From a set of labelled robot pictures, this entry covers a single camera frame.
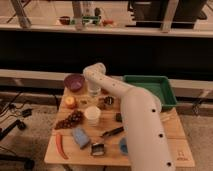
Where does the blue sponge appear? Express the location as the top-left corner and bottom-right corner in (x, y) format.
(72, 127), (90, 149)

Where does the blue cup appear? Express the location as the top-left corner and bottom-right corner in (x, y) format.
(119, 137), (128, 155)

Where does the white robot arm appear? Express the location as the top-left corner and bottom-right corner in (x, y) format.
(83, 63), (176, 171)

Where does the wooden table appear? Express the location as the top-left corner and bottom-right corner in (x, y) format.
(44, 77), (196, 168)

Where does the red chili pepper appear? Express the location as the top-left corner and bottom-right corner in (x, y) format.
(55, 133), (68, 160)

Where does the white plastic cup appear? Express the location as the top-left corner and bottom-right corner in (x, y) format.
(84, 106), (101, 126)

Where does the black rectangular block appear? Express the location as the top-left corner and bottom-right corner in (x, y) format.
(115, 113), (122, 122)

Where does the small metal tin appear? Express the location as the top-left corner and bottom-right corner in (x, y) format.
(91, 143), (105, 156)

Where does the black handled knife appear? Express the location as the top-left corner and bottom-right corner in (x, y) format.
(100, 126), (124, 138)

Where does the green plastic tray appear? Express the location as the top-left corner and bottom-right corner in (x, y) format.
(123, 75), (177, 111)

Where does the apple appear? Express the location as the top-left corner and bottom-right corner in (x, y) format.
(65, 96), (77, 109)

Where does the bunch of dark grapes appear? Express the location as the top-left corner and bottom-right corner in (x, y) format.
(55, 110), (83, 130)

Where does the small metal cup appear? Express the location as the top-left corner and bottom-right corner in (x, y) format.
(104, 96), (115, 109)

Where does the purple bowl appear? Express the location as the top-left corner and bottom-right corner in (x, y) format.
(64, 74), (85, 92)

